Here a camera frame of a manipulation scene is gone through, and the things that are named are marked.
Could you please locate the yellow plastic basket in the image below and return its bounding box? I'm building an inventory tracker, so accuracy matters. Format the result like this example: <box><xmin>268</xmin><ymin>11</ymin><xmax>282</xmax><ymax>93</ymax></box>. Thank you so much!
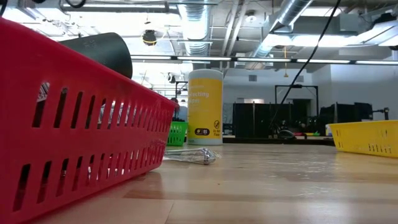
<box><xmin>328</xmin><ymin>119</ymin><xmax>398</xmax><ymax>159</ymax></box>

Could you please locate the green plastic basket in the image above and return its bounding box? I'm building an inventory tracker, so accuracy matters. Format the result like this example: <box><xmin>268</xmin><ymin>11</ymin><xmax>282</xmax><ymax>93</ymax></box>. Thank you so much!
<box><xmin>167</xmin><ymin>121</ymin><xmax>189</xmax><ymax>147</ymax></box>

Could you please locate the yellow hanging cord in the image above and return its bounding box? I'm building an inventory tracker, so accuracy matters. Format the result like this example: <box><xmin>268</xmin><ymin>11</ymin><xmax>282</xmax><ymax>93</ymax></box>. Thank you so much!
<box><xmin>282</xmin><ymin>45</ymin><xmax>290</xmax><ymax>78</ymax></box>

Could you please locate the ceiling light strip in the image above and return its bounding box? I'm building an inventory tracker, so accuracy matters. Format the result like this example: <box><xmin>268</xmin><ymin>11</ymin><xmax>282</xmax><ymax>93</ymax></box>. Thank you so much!
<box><xmin>133</xmin><ymin>55</ymin><xmax>398</xmax><ymax>65</ymax></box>

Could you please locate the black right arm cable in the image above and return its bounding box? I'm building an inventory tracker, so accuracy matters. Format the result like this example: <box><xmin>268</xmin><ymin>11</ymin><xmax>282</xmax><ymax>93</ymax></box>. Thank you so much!
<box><xmin>269</xmin><ymin>0</ymin><xmax>342</xmax><ymax>136</ymax></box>

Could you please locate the black hanging ceiling camera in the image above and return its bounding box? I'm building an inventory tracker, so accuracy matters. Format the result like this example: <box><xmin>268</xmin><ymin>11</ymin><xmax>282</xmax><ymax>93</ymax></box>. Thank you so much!
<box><xmin>142</xmin><ymin>29</ymin><xmax>157</xmax><ymax>47</ymax></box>

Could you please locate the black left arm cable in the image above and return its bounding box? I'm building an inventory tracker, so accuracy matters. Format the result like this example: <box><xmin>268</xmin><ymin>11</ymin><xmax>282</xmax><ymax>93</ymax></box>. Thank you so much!
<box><xmin>0</xmin><ymin>0</ymin><xmax>87</xmax><ymax>17</ymax></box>

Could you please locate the silver spiral ceiling duct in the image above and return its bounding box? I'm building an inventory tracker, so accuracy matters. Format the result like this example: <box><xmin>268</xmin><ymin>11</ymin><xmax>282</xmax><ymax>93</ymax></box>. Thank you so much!
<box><xmin>247</xmin><ymin>0</ymin><xmax>313</xmax><ymax>69</ymax></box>

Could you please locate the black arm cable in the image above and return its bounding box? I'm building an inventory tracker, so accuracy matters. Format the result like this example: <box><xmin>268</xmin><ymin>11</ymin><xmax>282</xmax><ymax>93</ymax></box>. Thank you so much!
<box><xmin>0</xmin><ymin>0</ymin><xmax>87</xmax><ymax>17</ymax></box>
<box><xmin>269</xmin><ymin>0</ymin><xmax>342</xmax><ymax>136</ymax></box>

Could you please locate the yellow wipes canister white lid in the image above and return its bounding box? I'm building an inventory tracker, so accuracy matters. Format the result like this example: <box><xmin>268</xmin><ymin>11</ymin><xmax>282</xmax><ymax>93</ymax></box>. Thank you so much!
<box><xmin>187</xmin><ymin>68</ymin><xmax>224</xmax><ymax>146</ymax></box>

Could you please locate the gray silicone travel bottle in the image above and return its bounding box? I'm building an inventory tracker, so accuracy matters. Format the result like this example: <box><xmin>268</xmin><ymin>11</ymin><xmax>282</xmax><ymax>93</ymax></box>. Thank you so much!
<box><xmin>58</xmin><ymin>32</ymin><xmax>134</xmax><ymax>79</ymax></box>

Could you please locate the person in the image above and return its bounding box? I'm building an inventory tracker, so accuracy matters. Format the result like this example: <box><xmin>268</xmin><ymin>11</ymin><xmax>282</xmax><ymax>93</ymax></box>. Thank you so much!
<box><xmin>170</xmin><ymin>97</ymin><xmax>188</xmax><ymax>123</ymax></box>

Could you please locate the black stand frame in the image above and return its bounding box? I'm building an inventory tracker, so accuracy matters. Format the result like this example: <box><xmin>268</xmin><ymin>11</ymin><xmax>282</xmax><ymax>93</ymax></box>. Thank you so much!
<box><xmin>274</xmin><ymin>84</ymin><xmax>320</xmax><ymax>125</ymax></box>

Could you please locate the red plastic basket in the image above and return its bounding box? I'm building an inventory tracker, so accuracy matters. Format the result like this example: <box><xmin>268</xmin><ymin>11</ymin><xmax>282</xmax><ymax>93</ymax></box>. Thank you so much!
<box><xmin>0</xmin><ymin>17</ymin><xmax>179</xmax><ymax>224</ymax></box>

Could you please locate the bagged silver nail clipper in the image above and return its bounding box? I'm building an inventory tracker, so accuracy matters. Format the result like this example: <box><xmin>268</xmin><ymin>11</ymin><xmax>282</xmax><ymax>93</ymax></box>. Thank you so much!
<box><xmin>164</xmin><ymin>147</ymin><xmax>223</xmax><ymax>166</ymax></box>

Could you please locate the black screens row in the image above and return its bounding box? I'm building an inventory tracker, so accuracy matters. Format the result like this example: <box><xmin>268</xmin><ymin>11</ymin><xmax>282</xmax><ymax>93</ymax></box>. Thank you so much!
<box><xmin>319</xmin><ymin>101</ymin><xmax>374</xmax><ymax>133</ymax></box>

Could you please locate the black partition wall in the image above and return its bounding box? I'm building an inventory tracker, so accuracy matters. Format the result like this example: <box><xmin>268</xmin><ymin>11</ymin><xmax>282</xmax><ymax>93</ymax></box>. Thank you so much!
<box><xmin>232</xmin><ymin>101</ymin><xmax>312</xmax><ymax>138</ymax></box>

